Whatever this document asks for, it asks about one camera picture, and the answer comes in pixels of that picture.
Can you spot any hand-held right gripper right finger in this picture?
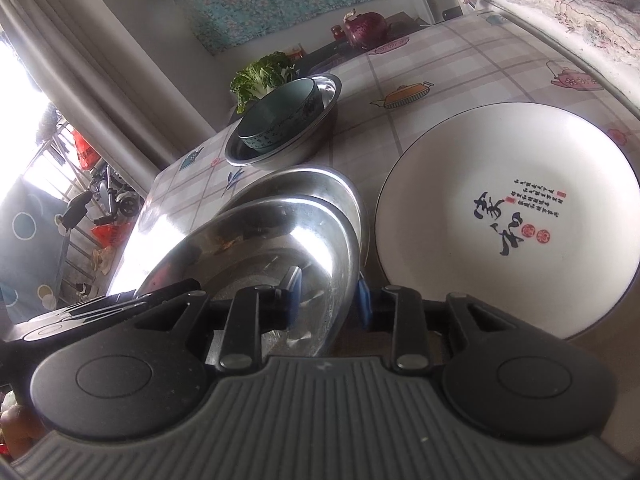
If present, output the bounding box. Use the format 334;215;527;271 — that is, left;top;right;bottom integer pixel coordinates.
355;280;508;375

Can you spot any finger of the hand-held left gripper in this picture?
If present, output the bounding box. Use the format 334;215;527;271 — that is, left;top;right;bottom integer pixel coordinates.
60;279;203;324

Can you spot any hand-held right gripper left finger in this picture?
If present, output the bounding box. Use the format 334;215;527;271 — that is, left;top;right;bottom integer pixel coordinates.
135;266;305;368

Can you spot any large steel basin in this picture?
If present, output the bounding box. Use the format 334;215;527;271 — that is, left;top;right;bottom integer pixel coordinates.
134;195;362;358

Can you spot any large scratched steel plate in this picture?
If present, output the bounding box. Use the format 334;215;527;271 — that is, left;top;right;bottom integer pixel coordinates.
219;165;372;281

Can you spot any white ceramic plate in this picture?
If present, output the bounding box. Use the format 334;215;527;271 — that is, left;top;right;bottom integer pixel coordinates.
374;102;640;341

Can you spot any steel bowl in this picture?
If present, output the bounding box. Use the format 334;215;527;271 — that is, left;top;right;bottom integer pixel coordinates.
226;105;341;170
225;74;342;166

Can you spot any teal ceramic bowl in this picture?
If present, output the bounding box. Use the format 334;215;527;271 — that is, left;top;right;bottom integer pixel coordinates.
236;77;325;156

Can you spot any crumpled red bag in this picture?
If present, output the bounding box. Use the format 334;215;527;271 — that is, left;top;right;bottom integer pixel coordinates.
91;222;135;252

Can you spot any blue cloth with circles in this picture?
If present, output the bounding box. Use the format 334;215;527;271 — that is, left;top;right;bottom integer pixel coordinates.
0;172;68;323

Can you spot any wheelchair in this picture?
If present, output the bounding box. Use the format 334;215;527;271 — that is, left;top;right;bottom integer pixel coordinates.
89;160;147;227

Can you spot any hanging red bag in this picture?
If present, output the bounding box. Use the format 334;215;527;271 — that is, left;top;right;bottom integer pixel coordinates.
70;129;104;172

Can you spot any metal balcony railing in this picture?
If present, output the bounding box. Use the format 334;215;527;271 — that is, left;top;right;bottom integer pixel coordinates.
25;120;131;291

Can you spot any green leafy cabbage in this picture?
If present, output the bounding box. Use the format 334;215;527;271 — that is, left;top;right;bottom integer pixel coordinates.
229;51;299;115

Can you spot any plaid teapot print tablecloth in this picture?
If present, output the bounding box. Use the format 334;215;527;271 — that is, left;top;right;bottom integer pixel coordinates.
107;7;640;361

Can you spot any dark side cabinet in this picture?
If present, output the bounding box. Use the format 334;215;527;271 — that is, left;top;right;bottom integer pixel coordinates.
292;12;432;77

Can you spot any grey curtain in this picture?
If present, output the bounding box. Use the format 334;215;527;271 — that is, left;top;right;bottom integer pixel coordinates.
0;0;217;196

